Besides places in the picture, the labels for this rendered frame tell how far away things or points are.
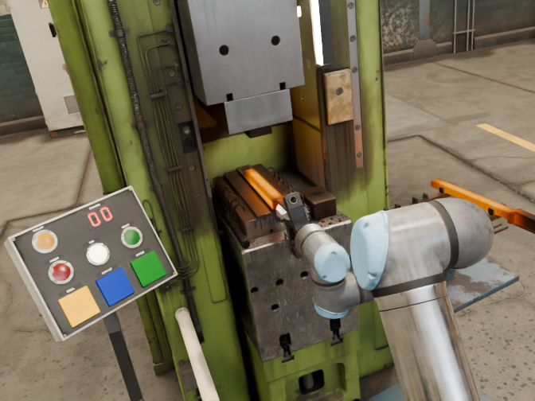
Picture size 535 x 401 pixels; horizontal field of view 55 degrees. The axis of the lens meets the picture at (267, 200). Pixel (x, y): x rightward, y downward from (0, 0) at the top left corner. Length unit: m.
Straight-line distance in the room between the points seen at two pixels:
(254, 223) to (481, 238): 0.89
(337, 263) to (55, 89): 5.88
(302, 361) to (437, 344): 1.14
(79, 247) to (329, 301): 0.66
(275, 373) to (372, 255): 1.17
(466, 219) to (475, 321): 1.90
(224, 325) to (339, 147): 0.78
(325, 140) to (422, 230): 1.00
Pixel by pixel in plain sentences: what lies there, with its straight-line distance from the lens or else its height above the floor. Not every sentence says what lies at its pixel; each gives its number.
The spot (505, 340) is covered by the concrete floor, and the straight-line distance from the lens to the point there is 2.66.
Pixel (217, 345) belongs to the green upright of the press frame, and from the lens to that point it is 2.01.
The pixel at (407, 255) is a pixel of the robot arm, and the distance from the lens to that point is 0.81.
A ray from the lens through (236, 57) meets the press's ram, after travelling 1.46.
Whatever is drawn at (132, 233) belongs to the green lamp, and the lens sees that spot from 1.42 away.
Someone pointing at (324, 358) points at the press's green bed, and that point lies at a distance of 1.95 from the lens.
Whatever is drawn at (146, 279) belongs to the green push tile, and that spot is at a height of 0.99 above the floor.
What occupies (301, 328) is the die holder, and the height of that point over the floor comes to 0.56.
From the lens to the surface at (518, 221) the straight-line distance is 1.71.
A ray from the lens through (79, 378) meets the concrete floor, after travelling 2.79.
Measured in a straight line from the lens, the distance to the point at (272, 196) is 1.64.
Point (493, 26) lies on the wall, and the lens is 9.06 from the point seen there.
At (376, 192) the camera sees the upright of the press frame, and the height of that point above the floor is 0.87.
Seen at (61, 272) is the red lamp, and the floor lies 1.09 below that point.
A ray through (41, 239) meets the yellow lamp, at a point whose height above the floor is 1.17.
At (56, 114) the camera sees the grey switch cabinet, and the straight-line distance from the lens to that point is 6.96.
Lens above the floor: 1.72
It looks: 25 degrees down
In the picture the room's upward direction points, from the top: 8 degrees counter-clockwise
